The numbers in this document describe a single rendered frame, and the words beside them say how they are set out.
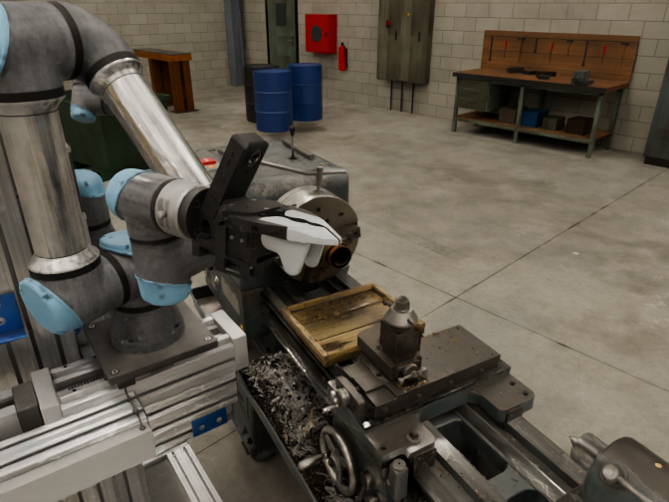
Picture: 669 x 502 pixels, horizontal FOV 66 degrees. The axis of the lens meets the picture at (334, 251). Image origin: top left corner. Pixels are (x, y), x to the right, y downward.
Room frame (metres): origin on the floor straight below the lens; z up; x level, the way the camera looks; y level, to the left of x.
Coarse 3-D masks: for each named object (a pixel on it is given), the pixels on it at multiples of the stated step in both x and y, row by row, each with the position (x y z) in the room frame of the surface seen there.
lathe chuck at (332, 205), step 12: (300, 192) 1.65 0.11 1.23; (312, 192) 1.64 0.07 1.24; (324, 192) 1.65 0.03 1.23; (288, 204) 1.60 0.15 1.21; (300, 204) 1.57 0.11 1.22; (312, 204) 1.58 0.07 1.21; (324, 204) 1.61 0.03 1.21; (336, 204) 1.63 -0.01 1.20; (348, 204) 1.65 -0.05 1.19; (324, 216) 1.61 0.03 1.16; (336, 216) 1.63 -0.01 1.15; (348, 216) 1.65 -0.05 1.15; (336, 228) 1.63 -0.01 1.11; (300, 276) 1.56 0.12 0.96; (324, 276) 1.60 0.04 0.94
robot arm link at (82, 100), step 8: (72, 88) 1.72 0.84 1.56; (80, 88) 1.70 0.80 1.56; (88, 88) 1.71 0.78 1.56; (72, 96) 1.69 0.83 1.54; (80, 96) 1.68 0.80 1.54; (88, 96) 1.68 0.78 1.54; (72, 104) 1.67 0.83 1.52; (80, 104) 1.67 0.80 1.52; (88, 104) 1.67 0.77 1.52; (96, 104) 1.67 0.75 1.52; (72, 112) 1.66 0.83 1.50; (80, 112) 1.66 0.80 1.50; (88, 112) 1.67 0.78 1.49; (96, 112) 1.68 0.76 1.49; (80, 120) 1.68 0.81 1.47; (88, 120) 1.68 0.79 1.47
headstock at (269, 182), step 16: (272, 144) 2.21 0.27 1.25; (272, 160) 1.96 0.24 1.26; (288, 160) 1.96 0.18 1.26; (304, 160) 1.96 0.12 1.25; (320, 160) 1.96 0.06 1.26; (256, 176) 1.75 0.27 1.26; (272, 176) 1.75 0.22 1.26; (288, 176) 1.76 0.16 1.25; (304, 176) 1.78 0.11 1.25; (336, 176) 1.82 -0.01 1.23; (256, 192) 1.67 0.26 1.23; (272, 192) 1.69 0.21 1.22; (336, 192) 1.81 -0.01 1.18; (272, 272) 1.68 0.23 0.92
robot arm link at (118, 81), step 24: (96, 24) 0.89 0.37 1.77; (96, 48) 0.87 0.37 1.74; (120, 48) 0.89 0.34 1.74; (96, 72) 0.86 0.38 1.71; (120, 72) 0.87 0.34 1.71; (96, 96) 0.89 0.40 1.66; (120, 96) 0.85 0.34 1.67; (144, 96) 0.86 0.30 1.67; (120, 120) 0.85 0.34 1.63; (144, 120) 0.83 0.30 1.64; (168, 120) 0.85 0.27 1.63; (144, 144) 0.82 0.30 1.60; (168, 144) 0.82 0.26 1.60; (168, 168) 0.80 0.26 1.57; (192, 168) 0.81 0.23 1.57
